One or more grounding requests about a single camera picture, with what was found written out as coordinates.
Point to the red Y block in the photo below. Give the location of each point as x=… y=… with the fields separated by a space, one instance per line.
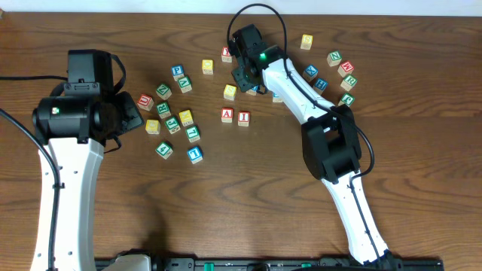
x=225 y=55

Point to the yellow G block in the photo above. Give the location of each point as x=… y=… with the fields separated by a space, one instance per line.
x=152 y=127

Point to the green V block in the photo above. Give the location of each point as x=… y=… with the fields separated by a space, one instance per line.
x=185 y=84

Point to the red U block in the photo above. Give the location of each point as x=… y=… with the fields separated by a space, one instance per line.
x=145 y=102

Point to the green R block right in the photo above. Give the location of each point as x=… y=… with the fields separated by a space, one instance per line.
x=348 y=82

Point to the red M block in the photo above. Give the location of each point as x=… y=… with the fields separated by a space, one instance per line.
x=345 y=68

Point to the yellow block far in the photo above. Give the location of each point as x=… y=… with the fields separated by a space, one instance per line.
x=306 y=42

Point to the yellow S block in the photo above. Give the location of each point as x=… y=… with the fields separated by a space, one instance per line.
x=229 y=92

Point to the green r block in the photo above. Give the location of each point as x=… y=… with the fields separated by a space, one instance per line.
x=348 y=82
x=163 y=110

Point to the red A block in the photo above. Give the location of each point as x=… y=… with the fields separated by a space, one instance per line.
x=227 y=115

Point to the blue T block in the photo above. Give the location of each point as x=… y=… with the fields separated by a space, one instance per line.
x=195 y=154

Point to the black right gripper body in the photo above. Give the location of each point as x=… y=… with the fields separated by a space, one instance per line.
x=242 y=78

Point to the red I block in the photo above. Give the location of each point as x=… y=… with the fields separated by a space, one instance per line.
x=243 y=118

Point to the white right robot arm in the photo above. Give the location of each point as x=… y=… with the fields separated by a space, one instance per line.
x=330 y=139

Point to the blue H block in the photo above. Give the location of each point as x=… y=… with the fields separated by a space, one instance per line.
x=320 y=85

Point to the green J block right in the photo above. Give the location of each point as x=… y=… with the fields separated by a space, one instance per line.
x=346 y=99

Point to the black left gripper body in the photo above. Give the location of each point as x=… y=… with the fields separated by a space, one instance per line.
x=123 y=113

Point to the green 4 block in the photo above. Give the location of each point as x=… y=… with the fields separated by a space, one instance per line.
x=164 y=150

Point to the green n block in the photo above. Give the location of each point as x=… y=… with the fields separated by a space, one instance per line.
x=163 y=91
x=334 y=58

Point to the green j block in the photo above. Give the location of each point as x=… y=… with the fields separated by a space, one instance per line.
x=172 y=125
x=346 y=99

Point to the yellow K block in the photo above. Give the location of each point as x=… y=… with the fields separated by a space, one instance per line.
x=186 y=117

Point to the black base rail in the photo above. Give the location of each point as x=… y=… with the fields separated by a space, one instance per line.
x=324 y=263

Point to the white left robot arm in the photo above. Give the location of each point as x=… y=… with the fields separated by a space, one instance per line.
x=72 y=126

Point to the green N block right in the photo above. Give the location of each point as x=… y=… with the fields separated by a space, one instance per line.
x=334 y=58

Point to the blue P block left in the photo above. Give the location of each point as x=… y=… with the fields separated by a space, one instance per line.
x=177 y=72

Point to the green L block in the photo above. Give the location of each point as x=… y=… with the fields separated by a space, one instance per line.
x=193 y=134

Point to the blue X block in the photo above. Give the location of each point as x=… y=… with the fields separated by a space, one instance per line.
x=310 y=72

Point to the yellow O block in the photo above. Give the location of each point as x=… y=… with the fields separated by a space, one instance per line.
x=207 y=66

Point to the blue D block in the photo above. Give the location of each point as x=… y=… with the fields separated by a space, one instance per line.
x=253 y=91

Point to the blue p block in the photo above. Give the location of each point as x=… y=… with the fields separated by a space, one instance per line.
x=177 y=72
x=276 y=98

